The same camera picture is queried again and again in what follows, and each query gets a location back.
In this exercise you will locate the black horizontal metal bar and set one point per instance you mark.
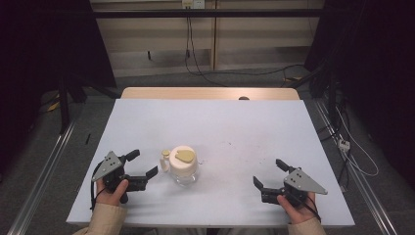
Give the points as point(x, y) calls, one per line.
point(208, 13)

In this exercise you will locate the white wall socket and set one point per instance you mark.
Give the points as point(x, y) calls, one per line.
point(193, 3)

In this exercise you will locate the white table cover board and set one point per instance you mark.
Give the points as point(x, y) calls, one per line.
point(228, 130)

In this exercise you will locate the aluminium floor rail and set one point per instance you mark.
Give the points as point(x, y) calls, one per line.
point(42, 176)
point(362, 182)

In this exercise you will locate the small black stick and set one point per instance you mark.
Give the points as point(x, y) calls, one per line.
point(87, 139)

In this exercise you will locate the person's left hand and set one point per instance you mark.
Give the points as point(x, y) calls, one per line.
point(111, 195)

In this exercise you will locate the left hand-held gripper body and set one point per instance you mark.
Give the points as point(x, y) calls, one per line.
point(112, 176)

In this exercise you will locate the white power strip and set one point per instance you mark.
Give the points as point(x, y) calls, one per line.
point(344, 144)

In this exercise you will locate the black curtain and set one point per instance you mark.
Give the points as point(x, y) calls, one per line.
point(368, 65)
point(45, 49)

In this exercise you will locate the black metal stand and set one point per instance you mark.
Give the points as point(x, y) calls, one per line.
point(63, 104)

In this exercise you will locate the small dark round knob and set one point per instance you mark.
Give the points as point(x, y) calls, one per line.
point(243, 98)

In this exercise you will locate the wooden table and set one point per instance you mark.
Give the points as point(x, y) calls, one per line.
point(195, 93)

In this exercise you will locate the glass cup with cream lid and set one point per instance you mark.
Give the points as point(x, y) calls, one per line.
point(182, 166)

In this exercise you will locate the person's right hand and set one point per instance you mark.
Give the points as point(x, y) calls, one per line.
point(298, 212)

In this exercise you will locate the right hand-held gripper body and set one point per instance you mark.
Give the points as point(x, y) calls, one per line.
point(293, 187)

